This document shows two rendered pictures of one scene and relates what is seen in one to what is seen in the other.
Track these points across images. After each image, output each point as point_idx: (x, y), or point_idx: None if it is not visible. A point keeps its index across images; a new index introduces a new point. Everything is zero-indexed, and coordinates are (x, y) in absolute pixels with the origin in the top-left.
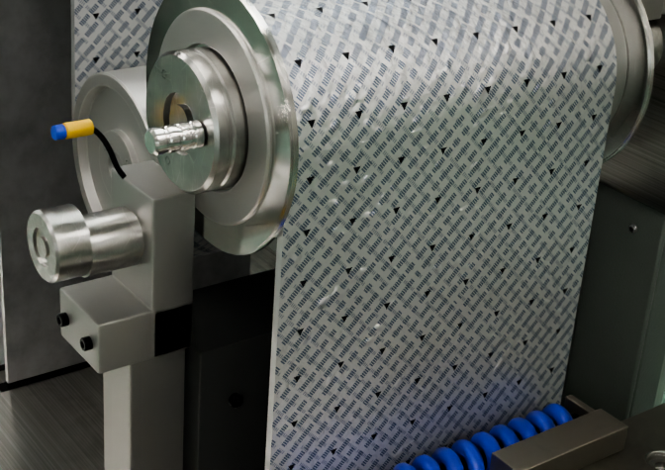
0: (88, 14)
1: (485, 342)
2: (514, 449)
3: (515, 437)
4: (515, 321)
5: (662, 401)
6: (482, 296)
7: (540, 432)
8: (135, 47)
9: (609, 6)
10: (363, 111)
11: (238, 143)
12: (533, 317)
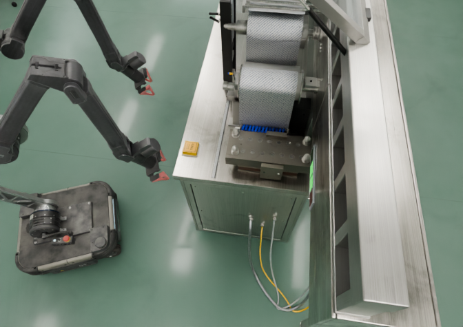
0: (248, 52)
1: (272, 118)
2: (269, 131)
3: (273, 130)
4: (278, 117)
5: (452, 130)
6: (271, 113)
7: (275, 131)
8: (255, 57)
9: (300, 86)
10: (250, 90)
11: (237, 87)
12: (281, 118)
